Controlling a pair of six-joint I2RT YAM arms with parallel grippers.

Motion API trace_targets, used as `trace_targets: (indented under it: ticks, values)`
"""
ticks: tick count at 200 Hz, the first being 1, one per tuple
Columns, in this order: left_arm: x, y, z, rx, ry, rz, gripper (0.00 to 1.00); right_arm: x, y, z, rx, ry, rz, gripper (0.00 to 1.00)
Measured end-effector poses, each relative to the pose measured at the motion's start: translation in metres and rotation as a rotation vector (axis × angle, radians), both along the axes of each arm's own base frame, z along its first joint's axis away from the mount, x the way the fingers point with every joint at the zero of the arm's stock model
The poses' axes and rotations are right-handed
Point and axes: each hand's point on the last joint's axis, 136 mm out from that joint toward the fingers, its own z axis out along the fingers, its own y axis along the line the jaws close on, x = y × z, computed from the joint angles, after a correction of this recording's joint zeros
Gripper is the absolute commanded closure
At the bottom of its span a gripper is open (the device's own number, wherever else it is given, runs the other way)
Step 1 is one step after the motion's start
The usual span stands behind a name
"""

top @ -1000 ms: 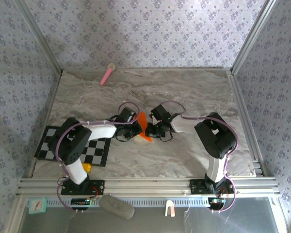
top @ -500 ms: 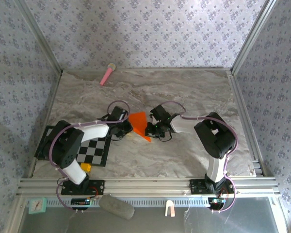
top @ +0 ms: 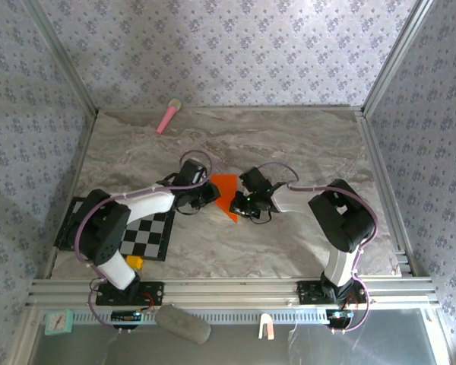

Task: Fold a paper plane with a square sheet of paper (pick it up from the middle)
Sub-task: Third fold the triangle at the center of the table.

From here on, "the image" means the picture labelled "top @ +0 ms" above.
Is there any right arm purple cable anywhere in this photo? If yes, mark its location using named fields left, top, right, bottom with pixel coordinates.
left=256, top=162, right=380, bottom=335

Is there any black grey checkerboard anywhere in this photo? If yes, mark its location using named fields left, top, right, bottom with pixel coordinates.
left=54, top=196, right=176, bottom=262

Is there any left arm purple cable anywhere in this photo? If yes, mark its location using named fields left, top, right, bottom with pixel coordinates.
left=74, top=150, right=213, bottom=335

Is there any aluminium side rail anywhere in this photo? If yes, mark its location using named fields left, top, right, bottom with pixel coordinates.
left=355, top=109, right=417, bottom=277
left=41, top=109, right=100, bottom=278

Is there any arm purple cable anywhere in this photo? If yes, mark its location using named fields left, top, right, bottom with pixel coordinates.
left=74, top=150, right=213, bottom=335
left=256, top=162, right=380, bottom=335

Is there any slanted aluminium frame post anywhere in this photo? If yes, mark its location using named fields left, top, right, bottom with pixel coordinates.
left=22, top=0, right=100, bottom=115
left=360, top=0, right=434, bottom=115

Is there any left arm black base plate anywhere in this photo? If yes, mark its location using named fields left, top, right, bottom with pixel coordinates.
left=94, top=281, right=165, bottom=307

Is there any long aluminium frame rail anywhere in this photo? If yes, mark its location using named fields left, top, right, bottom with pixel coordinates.
left=24, top=277, right=440, bottom=308

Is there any grey slotted cable duct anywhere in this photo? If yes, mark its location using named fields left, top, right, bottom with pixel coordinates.
left=71, top=306, right=328, bottom=322

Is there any pink toy microphone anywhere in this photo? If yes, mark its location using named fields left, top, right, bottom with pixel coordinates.
left=155, top=98, right=182, bottom=135

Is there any teal square clock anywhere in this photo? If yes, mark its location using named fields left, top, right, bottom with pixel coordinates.
left=44, top=308, right=75, bottom=337

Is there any white plastic hook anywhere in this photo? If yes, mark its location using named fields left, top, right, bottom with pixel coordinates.
left=258, top=313, right=275, bottom=339

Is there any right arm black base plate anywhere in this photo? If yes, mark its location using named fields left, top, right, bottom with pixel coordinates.
left=296, top=280, right=368, bottom=305

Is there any grey oblong pad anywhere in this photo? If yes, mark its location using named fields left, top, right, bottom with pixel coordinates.
left=154, top=303, right=213, bottom=346

